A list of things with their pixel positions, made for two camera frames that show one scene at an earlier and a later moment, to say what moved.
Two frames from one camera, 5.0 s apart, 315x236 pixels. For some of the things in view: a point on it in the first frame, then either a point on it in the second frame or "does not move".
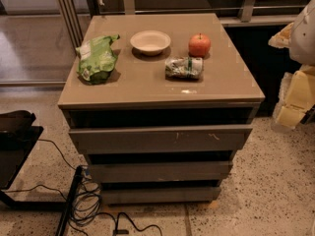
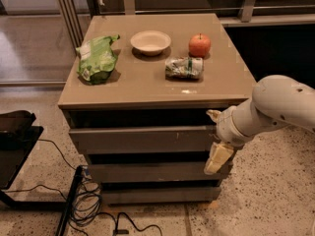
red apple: (199, 45) does not move
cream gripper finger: (300, 97) to (219, 153)
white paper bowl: (151, 42) does not move
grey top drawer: (161, 139) does not move
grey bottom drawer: (143, 195) does not move
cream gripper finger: (283, 39) to (215, 114)
